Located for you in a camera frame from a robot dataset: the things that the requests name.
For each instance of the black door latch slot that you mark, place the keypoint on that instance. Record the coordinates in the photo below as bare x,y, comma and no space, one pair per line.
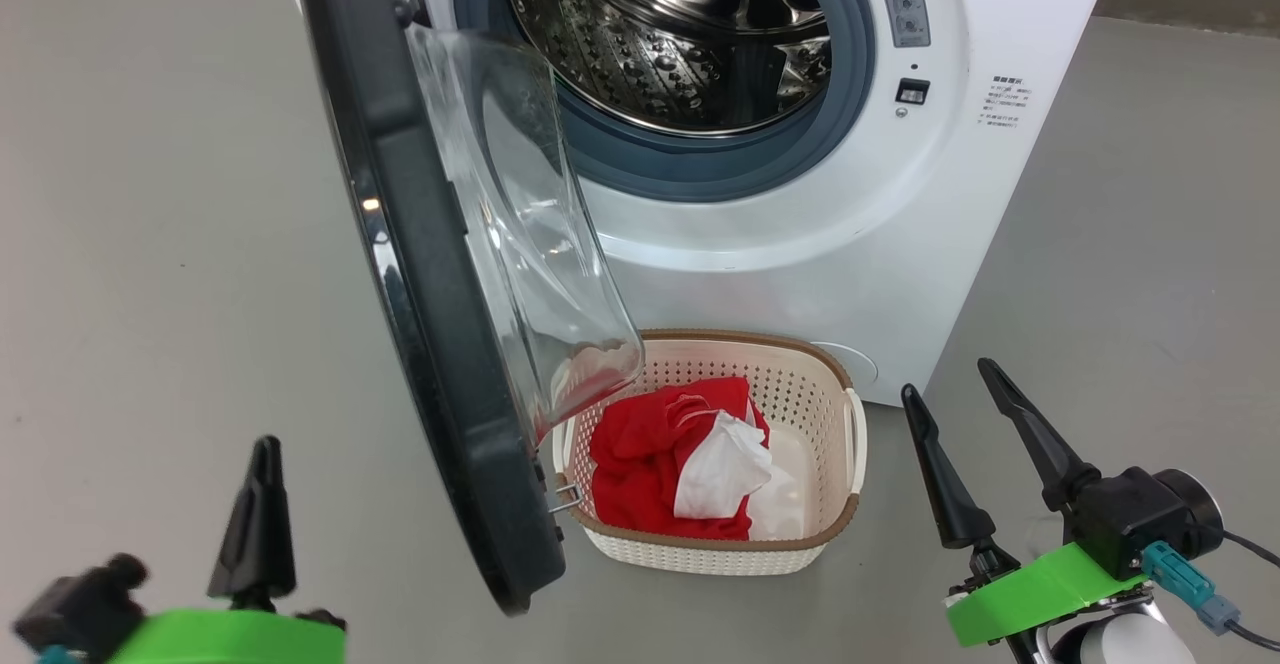
912,91

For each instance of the cream perforated laundry basket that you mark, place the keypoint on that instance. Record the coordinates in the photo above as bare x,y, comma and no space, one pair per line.
700,554

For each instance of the grey rubber door gasket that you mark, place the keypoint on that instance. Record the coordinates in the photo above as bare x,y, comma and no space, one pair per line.
700,169

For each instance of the black glass washing machine door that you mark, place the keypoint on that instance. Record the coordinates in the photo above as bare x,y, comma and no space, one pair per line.
430,294

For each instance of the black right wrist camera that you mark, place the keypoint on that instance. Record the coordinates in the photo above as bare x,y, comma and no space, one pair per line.
1140,519

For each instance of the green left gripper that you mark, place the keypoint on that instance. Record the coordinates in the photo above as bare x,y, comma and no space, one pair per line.
230,639

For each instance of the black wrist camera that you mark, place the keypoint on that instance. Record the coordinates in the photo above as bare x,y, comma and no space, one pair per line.
1140,519
80,609

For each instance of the red and white garment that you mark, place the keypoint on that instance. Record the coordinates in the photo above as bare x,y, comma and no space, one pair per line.
720,464

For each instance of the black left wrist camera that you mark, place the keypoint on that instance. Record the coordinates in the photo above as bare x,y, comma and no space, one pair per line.
80,609

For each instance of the grey wall baseboard strip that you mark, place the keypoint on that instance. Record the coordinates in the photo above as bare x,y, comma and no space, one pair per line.
1200,9

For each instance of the steel washing machine drum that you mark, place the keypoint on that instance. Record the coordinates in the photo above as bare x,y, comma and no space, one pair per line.
650,54

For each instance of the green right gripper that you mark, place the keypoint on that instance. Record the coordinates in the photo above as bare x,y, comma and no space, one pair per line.
1040,594

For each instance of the white front-load washing machine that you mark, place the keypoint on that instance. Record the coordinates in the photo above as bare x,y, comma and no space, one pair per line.
900,244

